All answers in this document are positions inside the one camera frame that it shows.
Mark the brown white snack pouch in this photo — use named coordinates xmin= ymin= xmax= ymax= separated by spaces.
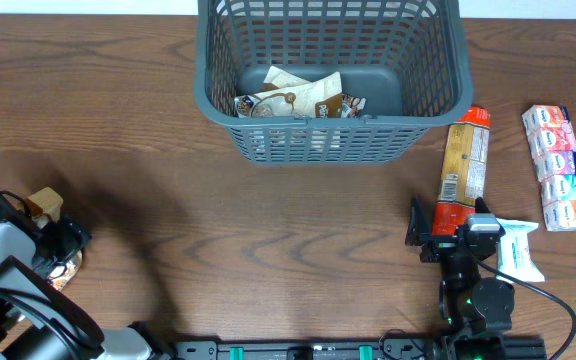
xmin=252 ymin=66 xmax=366 ymax=118
xmin=234 ymin=66 xmax=343 ymax=118
xmin=25 ymin=187 xmax=83 ymax=291

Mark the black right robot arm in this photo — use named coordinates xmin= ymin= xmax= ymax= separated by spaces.
xmin=405 ymin=197 xmax=515 ymax=359

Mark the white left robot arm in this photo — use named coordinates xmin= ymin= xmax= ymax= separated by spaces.
xmin=0 ymin=188 xmax=175 ymax=359

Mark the white wet wipes pack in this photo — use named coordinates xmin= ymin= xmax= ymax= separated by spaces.
xmin=497 ymin=218 xmax=545 ymax=283

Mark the multicolour tissue pack bundle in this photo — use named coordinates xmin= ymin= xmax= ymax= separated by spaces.
xmin=522 ymin=105 xmax=576 ymax=232

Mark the orange yellow snack package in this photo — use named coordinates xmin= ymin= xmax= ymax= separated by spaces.
xmin=432 ymin=106 xmax=490 ymax=235

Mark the grey plastic mesh basket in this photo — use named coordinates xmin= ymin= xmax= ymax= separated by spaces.
xmin=194 ymin=0 xmax=473 ymax=165

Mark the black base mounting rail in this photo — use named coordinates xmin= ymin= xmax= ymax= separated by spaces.
xmin=175 ymin=336 xmax=547 ymax=360

